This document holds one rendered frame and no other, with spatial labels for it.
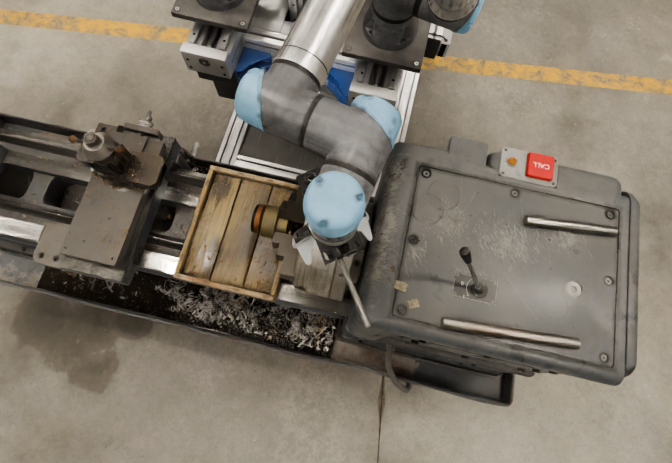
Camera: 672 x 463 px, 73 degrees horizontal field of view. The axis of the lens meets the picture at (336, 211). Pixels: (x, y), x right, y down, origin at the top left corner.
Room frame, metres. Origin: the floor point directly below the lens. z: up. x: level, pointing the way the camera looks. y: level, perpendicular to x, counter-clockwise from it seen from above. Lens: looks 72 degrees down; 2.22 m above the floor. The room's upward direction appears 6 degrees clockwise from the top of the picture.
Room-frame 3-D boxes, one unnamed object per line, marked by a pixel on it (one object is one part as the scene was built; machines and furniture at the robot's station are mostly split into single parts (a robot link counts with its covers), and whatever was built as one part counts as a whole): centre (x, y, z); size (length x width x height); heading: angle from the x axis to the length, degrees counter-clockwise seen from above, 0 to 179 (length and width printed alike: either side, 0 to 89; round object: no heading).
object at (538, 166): (0.47, -0.46, 1.26); 0.06 x 0.06 x 0.02; 83
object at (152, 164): (0.46, 0.60, 0.99); 0.20 x 0.10 x 0.05; 83
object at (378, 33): (0.90, -0.10, 1.21); 0.15 x 0.15 x 0.10
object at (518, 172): (0.47, -0.44, 1.23); 0.13 x 0.08 x 0.05; 83
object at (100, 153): (0.46, 0.63, 1.13); 0.08 x 0.08 x 0.03
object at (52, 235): (0.39, 0.69, 0.90); 0.47 x 0.30 x 0.06; 173
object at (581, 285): (0.27, -0.39, 1.06); 0.59 x 0.48 x 0.39; 83
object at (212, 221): (0.34, 0.28, 0.89); 0.36 x 0.30 x 0.04; 173
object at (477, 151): (0.48, -0.29, 1.24); 0.09 x 0.08 x 0.03; 83
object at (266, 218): (0.32, 0.16, 1.08); 0.09 x 0.09 x 0.09; 83
